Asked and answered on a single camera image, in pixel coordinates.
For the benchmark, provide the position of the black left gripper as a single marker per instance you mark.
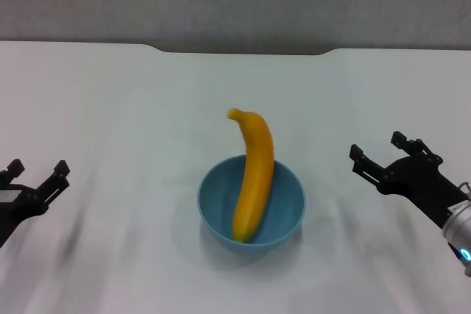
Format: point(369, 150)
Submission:
point(14, 211)

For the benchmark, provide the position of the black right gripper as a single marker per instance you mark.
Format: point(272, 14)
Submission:
point(419, 185)

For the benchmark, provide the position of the blue bowl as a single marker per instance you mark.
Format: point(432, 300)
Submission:
point(283, 211)

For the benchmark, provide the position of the yellow banana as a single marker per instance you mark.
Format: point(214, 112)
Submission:
point(255, 181)

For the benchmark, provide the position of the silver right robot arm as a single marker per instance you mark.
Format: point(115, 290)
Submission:
point(460, 229)

